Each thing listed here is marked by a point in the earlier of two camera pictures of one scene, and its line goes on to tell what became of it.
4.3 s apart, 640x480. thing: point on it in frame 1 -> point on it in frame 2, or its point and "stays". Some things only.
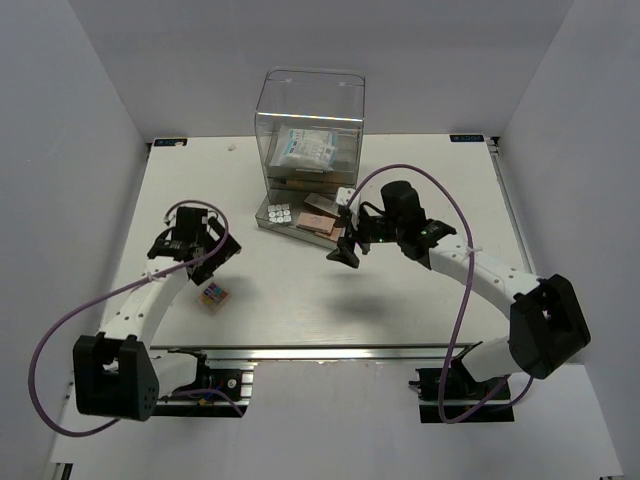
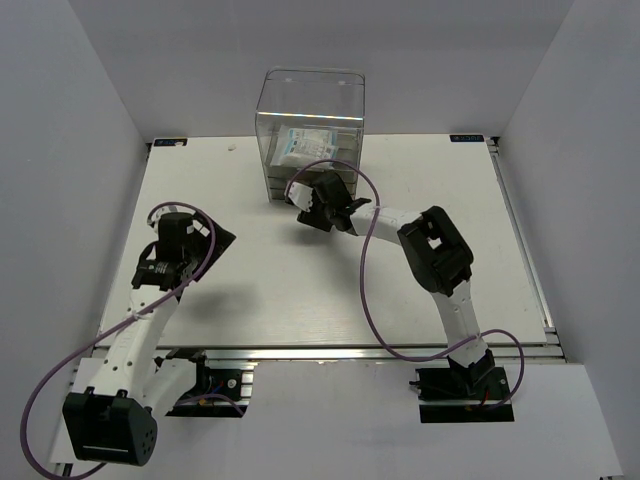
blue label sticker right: (466, 137) stays
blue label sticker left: (170, 142) stays
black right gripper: (344, 253) -> (312, 217)
